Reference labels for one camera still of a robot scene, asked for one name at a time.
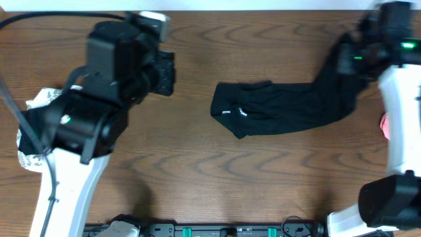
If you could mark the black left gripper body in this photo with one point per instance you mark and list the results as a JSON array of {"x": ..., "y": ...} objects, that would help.
[{"x": 158, "y": 76}]

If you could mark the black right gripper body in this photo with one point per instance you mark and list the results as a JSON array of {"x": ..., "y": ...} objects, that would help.
[{"x": 352, "y": 62}]

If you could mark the black t-shirt with logo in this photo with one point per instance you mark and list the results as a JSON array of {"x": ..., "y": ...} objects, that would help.
[{"x": 266, "y": 108}]

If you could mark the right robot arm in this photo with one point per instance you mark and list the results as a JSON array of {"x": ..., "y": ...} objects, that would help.
[{"x": 391, "y": 203}]

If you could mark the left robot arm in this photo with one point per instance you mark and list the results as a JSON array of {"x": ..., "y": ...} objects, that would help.
[{"x": 81, "y": 126}]

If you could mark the pink crumpled cloth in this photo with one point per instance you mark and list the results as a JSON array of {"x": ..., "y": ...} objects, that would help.
[{"x": 384, "y": 126}]

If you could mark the white fern-print cloth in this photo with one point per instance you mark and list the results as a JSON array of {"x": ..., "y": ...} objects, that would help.
[{"x": 28, "y": 157}]

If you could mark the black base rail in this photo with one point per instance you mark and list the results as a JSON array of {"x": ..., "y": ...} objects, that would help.
[{"x": 126, "y": 225}]

